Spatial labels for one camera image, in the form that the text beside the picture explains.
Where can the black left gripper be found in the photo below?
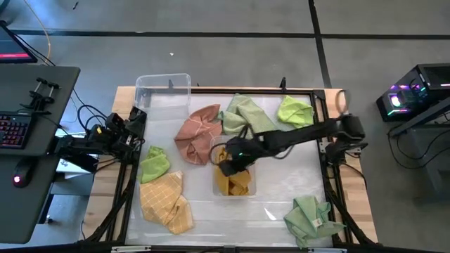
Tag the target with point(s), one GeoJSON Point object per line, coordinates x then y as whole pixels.
{"type": "Point", "coordinates": [121, 130]}

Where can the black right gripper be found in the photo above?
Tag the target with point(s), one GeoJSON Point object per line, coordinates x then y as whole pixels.
{"type": "Point", "coordinates": [246, 147]}

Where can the mustard yellow towel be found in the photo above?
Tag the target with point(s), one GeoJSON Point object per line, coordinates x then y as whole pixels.
{"type": "Point", "coordinates": [233, 184]}

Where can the salmon pink checked towel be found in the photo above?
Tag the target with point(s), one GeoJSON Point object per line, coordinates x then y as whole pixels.
{"type": "Point", "coordinates": [197, 135]}

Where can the lime green microfibre towel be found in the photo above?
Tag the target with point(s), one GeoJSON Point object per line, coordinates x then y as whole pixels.
{"type": "Point", "coordinates": [295, 111]}
{"type": "Point", "coordinates": [154, 165]}

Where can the yellow checked towel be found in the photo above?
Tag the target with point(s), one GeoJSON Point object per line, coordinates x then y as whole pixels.
{"type": "Point", "coordinates": [163, 202]}

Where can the pale green cloth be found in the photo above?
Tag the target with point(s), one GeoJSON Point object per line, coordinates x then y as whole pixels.
{"type": "Point", "coordinates": [307, 219]}

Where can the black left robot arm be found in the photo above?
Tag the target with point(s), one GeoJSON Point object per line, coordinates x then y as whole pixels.
{"type": "Point", "coordinates": [79, 147]}

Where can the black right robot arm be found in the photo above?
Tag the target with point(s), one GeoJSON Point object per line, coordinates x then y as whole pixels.
{"type": "Point", "coordinates": [302, 135]}

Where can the small clear plastic bin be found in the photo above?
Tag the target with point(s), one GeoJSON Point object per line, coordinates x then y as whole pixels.
{"type": "Point", "coordinates": [215, 189]}

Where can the large clear plastic bin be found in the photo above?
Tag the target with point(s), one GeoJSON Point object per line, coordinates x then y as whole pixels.
{"type": "Point", "coordinates": [161, 86]}

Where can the white table mat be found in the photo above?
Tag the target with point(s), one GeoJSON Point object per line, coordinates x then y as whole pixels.
{"type": "Point", "coordinates": [277, 175]}

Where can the pale green towel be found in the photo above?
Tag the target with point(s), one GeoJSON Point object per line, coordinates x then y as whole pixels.
{"type": "Point", "coordinates": [246, 112]}

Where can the white paper sheet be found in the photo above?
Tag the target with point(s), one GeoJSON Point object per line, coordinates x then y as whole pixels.
{"type": "Point", "coordinates": [67, 165]}

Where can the black desk clamp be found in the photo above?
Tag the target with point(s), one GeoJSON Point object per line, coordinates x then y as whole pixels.
{"type": "Point", "coordinates": [40, 96]}

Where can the black backlit keyboard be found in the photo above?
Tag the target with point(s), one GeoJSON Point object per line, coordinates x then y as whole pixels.
{"type": "Point", "coordinates": [14, 128]}

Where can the black computer mouse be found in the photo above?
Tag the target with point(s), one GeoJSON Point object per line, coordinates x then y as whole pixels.
{"type": "Point", "coordinates": [22, 174]}

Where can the computer monitor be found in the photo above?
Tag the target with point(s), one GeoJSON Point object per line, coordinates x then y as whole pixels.
{"type": "Point", "coordinates": [14, 49]}

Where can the black desk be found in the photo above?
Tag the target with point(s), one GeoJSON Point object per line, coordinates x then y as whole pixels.
{"type": "Point", "coordinates": [21, 211]}

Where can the computer case with coloured lights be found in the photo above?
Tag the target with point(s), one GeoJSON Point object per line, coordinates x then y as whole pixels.
{"type": "Point", "coordinates": [411, 93]}

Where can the grey side desk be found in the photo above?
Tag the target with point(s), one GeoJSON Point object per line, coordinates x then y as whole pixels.
{"type": "Point", "coordinates": [429, 151]}

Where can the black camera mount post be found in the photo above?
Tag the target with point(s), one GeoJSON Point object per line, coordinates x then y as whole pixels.
{"type": "Point", "coordinates": [283, 83]}
{"type": "Point", "coordinates": [171, 84]}

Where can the black aluminium table frame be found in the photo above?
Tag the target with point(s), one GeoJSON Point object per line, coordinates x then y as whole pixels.
{"type": "Point", "coordinates": [318, 105]}

